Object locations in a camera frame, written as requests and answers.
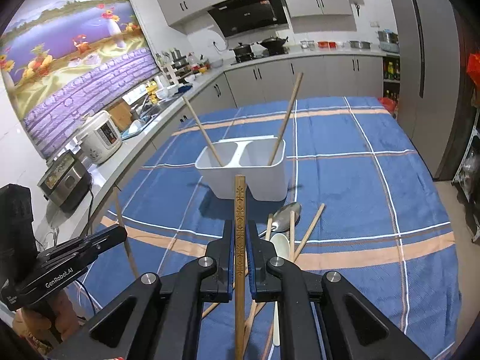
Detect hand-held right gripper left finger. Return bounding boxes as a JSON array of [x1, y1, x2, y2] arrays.
[[49, 219, 236, 360]]

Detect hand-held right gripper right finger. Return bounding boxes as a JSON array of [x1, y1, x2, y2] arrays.
[[247, 220, 432, 360]]

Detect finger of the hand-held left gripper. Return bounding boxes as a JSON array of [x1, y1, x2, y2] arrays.
[[37, 225, 128, 271]]

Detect white plastic spoon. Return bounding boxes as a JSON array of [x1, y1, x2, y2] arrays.
[[269, 232, 292, 346]]

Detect bundle of chopsticks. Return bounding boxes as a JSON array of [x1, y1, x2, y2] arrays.
[[288, 210, 297, 263]]

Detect metal spoon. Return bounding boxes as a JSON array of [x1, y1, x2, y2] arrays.
[[271, 201, 303, 234]]

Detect carved wooden chopstick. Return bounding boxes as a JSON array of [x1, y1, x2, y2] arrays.
[[234, 175, 247, 360]]

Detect person's left hand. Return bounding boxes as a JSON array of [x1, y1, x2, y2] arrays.
[[13, 292, 82, 354]]

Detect black countertop appliance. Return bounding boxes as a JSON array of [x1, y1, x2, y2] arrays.
[[37, 154, 92, 212]]

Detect white rice cooker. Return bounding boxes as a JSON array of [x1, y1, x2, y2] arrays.
[[77, 110, 124, 165]]

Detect blue plaid tablecloth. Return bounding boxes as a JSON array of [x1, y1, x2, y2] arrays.
[[71, 95, 462, 360]]

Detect wooden cutting board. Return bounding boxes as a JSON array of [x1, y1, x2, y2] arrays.
[[108, 100, 133, 130]]

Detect steel kitchen sink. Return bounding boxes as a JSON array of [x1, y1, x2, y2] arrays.
[[127, 97, 166, 128]]

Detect white wooden rack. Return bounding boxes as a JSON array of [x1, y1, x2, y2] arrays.
[[163, 62, 181, 87]]

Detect grey base cabinets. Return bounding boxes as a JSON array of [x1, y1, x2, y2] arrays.
[[150, 54, 387, 151]]

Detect black cooktop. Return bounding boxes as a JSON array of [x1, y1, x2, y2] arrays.
[[230, 52, 289, 64]]

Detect black cooking pot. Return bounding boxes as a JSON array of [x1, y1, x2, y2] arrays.
[[229, 42, 255, 56]]

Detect black wok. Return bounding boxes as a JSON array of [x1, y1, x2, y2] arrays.
[[258, 35, 290, 50]]

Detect row of condiment bottles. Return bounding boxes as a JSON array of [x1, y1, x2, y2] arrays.
[[383, 60, 401, 81]]

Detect black range hood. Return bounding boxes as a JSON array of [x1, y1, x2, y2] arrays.
[[207, 0, 290, 39]]

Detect grey refrigerator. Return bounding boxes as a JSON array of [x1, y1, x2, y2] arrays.
[[382, 0, 463, 181]]

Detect steel steamer pot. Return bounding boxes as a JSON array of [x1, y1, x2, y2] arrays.
[[377, 29, 400, 54]]

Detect red printed bag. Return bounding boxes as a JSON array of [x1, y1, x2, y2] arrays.
[[467, 53, 480, 87]]

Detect black power cable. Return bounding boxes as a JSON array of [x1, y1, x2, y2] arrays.
[[87, 190, 95, 234]]

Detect flower landscape wall mural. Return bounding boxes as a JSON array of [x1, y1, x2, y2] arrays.
[[0, 0, 160, 158]]

